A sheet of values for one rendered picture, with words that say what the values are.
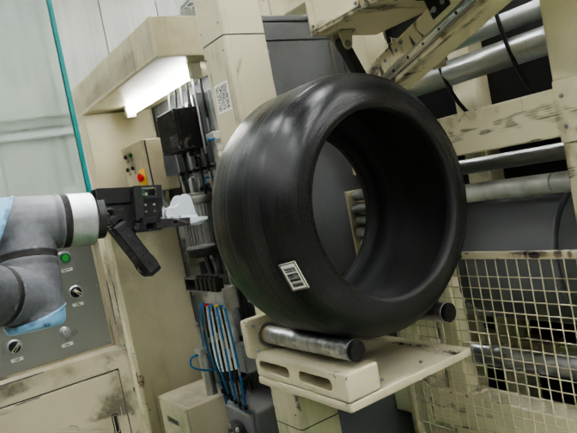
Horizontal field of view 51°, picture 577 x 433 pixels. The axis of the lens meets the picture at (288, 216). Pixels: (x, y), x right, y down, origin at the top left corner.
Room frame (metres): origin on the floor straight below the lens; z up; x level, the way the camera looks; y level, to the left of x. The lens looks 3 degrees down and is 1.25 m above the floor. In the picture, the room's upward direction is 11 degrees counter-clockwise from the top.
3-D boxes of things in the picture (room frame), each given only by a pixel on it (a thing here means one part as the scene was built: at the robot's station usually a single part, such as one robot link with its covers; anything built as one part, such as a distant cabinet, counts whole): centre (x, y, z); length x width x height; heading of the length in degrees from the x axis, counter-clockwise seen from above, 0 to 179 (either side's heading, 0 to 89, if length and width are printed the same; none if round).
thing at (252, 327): (1.56, -0.01, 0.90); 0.40 x 0.03 x 0.10; 123
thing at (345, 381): (1.34, 0.01, 0.83); 0.36 x 0.09 x 0.06; 33
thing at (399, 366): (1.41, -0.10, 0.80); 0.37 x 0.36 x 0.02; 123
